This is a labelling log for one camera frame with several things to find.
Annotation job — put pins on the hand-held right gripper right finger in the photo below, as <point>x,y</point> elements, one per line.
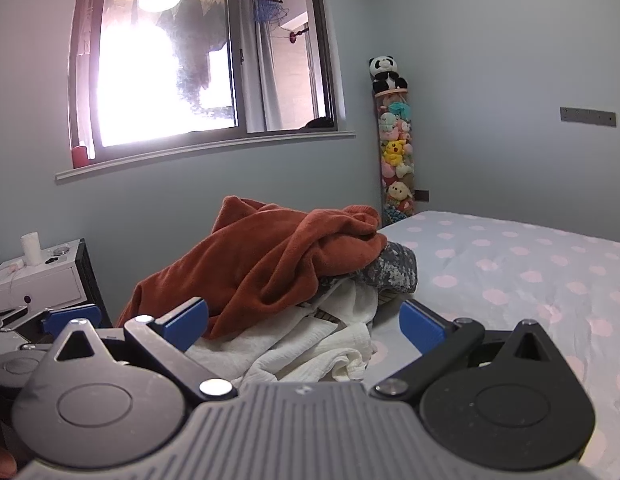
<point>420,327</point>

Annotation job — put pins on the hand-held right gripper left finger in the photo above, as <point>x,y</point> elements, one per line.
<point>185,322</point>

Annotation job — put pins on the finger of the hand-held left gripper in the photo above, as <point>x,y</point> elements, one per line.
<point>70,316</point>

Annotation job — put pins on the rust orange fleece garment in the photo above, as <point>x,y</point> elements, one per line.
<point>270,260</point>

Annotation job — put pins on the dark hanging clothes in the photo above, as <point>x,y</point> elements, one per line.
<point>195,50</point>

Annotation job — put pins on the blue clothes hanger rack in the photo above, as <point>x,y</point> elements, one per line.
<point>270,10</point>

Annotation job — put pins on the white nightstand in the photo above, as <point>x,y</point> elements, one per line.
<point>35,285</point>

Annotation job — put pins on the small round metal object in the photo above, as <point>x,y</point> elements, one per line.
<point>60,250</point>

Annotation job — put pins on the grey camouflage garment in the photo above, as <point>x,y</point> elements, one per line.
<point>390,265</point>

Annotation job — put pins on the white tissue roll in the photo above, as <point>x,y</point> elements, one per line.
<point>30,249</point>

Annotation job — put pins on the bed with polka dot sheet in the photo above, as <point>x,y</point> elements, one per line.
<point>515,270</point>

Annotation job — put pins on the white cotton garment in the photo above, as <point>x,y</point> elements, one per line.
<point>310,345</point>

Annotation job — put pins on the red cup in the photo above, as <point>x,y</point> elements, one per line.
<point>80,156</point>

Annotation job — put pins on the clear tube of plush toys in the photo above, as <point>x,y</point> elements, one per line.
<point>396,160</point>

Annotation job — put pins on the dark object on windowsill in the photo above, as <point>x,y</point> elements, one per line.
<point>320,122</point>

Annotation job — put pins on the sliding window with sill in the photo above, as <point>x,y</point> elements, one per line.
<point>140,85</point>

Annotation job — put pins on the panda plush toy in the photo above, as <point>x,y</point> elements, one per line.
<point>387,74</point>

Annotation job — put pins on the grey curtain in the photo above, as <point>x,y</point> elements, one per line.
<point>267,75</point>

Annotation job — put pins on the grey wall switch panel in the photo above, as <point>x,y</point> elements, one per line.
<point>587,116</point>

